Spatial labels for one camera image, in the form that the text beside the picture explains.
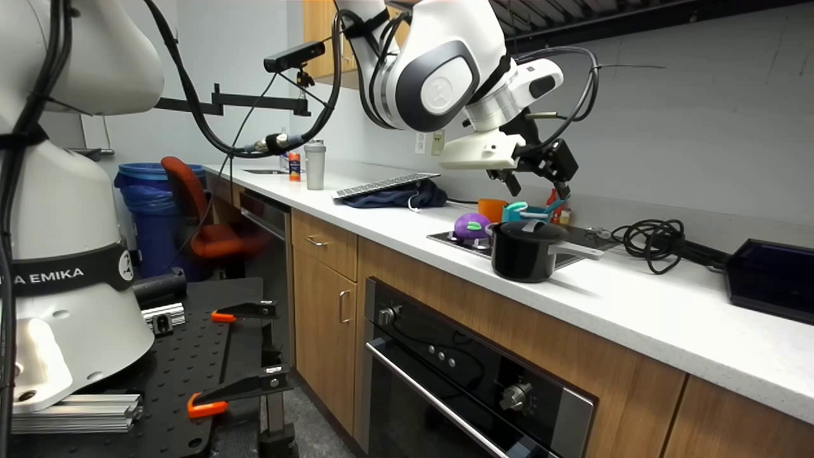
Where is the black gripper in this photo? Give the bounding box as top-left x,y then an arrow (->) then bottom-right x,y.
493,137 -> 583,214

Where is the black cup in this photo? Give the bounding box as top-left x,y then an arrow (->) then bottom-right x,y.
488,232 -> 569,285

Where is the teal cup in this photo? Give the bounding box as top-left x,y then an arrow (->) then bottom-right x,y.
502,198 -> 554,223

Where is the orange cup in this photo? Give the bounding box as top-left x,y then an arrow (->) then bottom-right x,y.
476,196 -> 508,226

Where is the black cooktop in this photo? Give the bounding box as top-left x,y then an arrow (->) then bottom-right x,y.
427,221 -> 621,274

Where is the purple toy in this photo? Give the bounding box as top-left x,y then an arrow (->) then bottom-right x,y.
452,212 -> 493,250

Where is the grey laptop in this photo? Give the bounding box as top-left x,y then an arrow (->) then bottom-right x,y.
331,171 -> 443,204

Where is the black built-in oven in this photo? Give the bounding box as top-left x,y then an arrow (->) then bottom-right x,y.
363,278 -> 598,458

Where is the wooden oven surround panel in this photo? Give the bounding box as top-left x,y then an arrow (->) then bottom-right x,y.
353,236 -> 687,458

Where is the black box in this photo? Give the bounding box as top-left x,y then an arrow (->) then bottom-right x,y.
724,236 -> 814,325

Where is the dark dishwasher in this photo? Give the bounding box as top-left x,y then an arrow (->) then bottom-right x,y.
240,186 -> 294,340

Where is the plain wooden cabinet door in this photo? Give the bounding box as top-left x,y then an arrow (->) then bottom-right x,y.
661,376 -> 814,458

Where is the orange black clamp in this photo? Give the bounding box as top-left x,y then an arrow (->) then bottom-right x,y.
209,297 -> 279,329
186,363 -> 293,425

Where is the red chair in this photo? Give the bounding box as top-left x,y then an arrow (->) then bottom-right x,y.
161,154 -> 274,265

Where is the blue trash bin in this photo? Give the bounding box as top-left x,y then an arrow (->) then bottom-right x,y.
111,159 -> 212,283

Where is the black cylindrical device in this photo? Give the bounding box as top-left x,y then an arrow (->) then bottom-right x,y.
132,270 -> 188,310

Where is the black perforated breadboard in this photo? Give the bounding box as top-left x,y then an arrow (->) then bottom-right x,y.
0,278 -> 264,458

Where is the small white box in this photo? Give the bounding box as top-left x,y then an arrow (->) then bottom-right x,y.
139,302 -> 188,338

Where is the aluminium extrusion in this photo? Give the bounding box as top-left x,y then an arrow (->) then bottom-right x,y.
0,392 -> 144,438

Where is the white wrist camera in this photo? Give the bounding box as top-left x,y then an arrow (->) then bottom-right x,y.
438,129 -> 530,172

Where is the black cable bundle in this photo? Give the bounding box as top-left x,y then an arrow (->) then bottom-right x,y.
611,217 -> 733,278

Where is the wooden cabinet door with handle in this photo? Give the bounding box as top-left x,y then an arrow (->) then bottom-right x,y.
291,250 -> 359,439

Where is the wooden wall cabinet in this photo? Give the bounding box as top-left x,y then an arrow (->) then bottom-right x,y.
299,0 -> 363,84

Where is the black camera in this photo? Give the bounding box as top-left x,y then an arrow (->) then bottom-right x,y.
263,39 -> 329,74

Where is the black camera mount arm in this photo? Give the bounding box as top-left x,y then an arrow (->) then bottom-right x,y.
154,81 -> 313,119

